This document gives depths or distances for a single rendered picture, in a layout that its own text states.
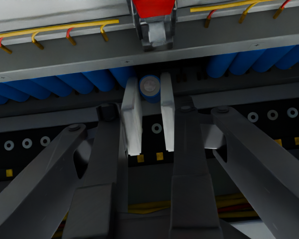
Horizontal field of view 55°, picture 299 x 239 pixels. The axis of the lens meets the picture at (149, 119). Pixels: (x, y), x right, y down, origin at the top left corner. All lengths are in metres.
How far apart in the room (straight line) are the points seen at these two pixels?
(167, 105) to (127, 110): 0.02
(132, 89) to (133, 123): 0.04
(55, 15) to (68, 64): 0.03
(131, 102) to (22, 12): 0.08
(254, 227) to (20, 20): 0.18
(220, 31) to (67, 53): 0.09
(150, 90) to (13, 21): 0.10
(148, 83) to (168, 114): 0.06
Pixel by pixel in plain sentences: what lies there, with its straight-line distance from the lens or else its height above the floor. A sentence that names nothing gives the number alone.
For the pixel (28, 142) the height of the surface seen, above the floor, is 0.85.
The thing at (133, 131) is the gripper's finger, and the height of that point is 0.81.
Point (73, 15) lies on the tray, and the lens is 0.18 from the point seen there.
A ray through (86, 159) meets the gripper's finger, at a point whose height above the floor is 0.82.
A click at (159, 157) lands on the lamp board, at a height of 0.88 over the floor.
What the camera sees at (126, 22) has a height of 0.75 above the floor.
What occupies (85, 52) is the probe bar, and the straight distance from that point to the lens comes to 0.19.
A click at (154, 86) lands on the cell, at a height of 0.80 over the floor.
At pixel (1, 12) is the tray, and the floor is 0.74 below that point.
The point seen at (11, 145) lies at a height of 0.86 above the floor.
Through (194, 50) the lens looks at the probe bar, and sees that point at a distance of 0.18.
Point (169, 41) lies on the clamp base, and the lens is 0.16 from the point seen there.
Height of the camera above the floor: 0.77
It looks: 14 degrees up
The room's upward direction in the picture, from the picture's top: 173 degrees clockwise
